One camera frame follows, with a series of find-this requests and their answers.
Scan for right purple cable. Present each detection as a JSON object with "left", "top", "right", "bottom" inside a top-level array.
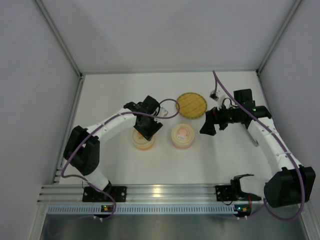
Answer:
[{"left": 212, "top": 70, "right": 307, "bottom": 222}]

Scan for purple cable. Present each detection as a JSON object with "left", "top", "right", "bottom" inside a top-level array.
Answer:
[
  {"left": 212, "top": 70, "right": 307, "bottom": 222},
  {"left": 61, "top": 98, "right": 181, "bottom": 221}
]

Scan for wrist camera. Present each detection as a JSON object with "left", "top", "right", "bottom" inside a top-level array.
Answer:
[
  {"left": 209, "top": 90, "right": 226, "bottom": 105},
  {"left": 157, "top": 107, "right": 169, "bottom": 117}
]

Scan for aluminium frame post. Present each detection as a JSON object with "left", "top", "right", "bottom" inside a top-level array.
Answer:
[
  {"left": 256, "top": 0, "right": 305, "bottom": 75},
  {"left": 32, "top": 0, "right": 84, "bottom": 77}
]

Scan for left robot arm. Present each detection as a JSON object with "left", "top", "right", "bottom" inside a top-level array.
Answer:
[{"left": 63, "top": 95, "right": 168, "bottom": 194}]

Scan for round bamboo tray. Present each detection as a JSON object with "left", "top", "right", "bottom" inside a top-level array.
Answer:
[{"left": 175, "top": 92, "right": 208, "bottom": 120}]

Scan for metal tongs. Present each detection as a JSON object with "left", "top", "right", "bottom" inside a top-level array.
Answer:
[{"left": 241, "top": 123, "right": 259, "bottom": 147}]

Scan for right aluminium frame post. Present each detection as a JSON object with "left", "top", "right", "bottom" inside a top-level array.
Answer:
[{"left": 256, "top": 0, "right": 305, "bottom": 75}]

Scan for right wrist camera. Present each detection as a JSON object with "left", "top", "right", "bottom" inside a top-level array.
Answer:
[{"left": 209, "top": 90, "right": 226, "bottom": 105}]

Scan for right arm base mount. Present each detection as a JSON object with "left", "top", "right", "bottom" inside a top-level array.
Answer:
[{"left": 215, "top": 174, "right": 262, "bottom": 202}]

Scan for left aluminium frame post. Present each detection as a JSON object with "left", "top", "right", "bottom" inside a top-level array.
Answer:
[{"left": 32, "top": 0, "right": 84, "bottom": 77}]

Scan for cream lid orange handle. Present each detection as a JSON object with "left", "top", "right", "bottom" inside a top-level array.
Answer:
[{"left": 132, "top": 130, "right": 156, "bottom": 142}]

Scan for aluminium front rail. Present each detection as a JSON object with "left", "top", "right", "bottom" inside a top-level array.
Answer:
[{"left": 37, "top": 182, "right": 310, "bottom": 204}]

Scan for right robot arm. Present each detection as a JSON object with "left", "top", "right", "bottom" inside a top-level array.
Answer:
[{"left": 199, "top": 88, "right": 316, "bottom": 208}]

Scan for cream lid pink handle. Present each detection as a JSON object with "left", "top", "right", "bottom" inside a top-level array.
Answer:
[{"left": 171, "top": 123, "right": 195, "bottom": 145}]

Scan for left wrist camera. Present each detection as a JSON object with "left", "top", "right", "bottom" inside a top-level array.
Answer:
[{"left": 157, "top": 107, "right": 169, "bottom": 117}]

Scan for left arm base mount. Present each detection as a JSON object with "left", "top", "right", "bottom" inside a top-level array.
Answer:
[{"left": 82, "top": 186, "right": 127, "bottom": 203}]

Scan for pink lunch bowl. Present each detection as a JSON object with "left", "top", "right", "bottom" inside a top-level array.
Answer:
[{"left": 172, "top": 140, "right": 194, "bottom": 150}]

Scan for slotted cable duct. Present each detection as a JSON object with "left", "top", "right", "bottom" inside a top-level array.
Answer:
[{"left": 46, "top": 203, "right": 241, "bottom": 215}]

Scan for orange lunch bowl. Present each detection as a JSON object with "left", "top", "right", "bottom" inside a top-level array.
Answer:
[{"left": 133, "top": 140, "right": 155, "bottom": 151}]

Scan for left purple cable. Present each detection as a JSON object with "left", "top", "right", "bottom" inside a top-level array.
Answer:
[{"left": 61, "top": 98, "right": 181, "bottom": 221}]

